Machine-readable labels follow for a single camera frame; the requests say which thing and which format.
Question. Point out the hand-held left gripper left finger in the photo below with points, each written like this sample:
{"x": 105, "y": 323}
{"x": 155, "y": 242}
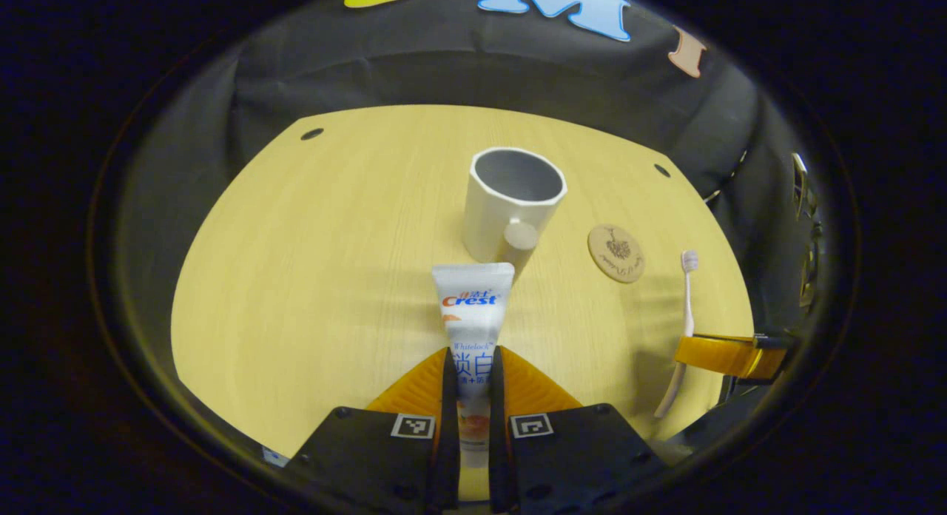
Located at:
{"x": 449, "y": 426}

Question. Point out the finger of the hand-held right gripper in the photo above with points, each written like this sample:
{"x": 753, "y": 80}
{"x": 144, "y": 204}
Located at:
{"x": 729, "y": 354}

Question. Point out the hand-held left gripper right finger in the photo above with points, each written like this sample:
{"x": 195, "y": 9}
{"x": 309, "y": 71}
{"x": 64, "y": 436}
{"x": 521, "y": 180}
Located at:
{"x": 497, "y": 426}

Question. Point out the white toothbrush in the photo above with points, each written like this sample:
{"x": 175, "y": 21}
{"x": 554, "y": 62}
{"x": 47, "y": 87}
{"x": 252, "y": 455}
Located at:
{"x": 688, "y": 300}

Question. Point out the white toothpaste tube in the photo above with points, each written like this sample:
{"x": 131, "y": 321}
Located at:
{"x": 473, "y": 308}

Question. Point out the round wooden coaster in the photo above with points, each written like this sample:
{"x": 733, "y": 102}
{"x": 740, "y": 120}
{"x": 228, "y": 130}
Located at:
{"x": 616, "y": 254}

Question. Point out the white cup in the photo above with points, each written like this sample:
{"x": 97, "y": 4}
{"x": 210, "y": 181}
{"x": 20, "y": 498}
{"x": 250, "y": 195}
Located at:
{"x": 488, "y": 211}

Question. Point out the wooden desktop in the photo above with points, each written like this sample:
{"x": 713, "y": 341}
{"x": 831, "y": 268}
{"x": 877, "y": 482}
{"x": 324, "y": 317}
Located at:
{"x": 333, "y": 278}

